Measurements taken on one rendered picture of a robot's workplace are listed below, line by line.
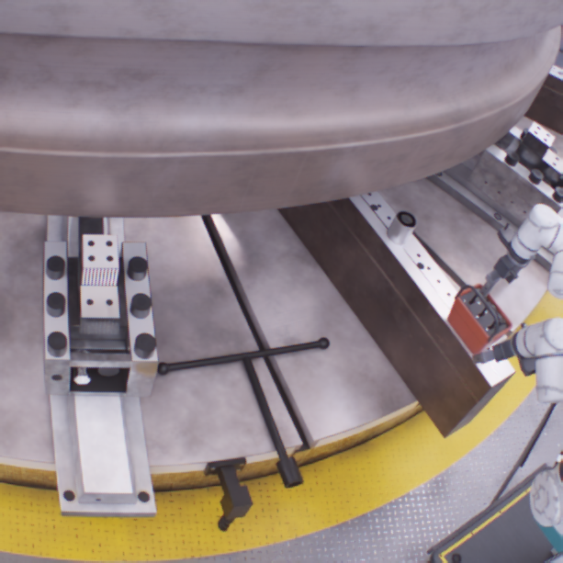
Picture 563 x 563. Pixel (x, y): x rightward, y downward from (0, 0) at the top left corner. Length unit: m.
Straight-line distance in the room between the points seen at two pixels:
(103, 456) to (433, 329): 1.19
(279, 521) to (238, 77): 1.57
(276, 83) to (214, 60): 0.23
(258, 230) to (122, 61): 1.28
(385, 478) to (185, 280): 1.07
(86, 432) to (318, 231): 1.25
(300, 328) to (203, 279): 0.39
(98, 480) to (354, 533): 1.08
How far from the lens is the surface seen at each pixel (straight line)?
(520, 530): 2.88
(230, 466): 2.58
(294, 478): 2.55
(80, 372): 2.34
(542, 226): 2.21
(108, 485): 2.31
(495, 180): 3.54
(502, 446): 3.42
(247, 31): 1.93
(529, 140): 3.52
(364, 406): 2.82
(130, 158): 2.15
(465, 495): 3.21
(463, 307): 2.57
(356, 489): 3.02
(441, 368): 2.76
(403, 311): 2.81
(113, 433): 2.38
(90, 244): 2.28
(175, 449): 2.55
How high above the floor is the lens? 2.59
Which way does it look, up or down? 49 degrees down
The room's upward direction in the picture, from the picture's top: 25 degrees clockwise
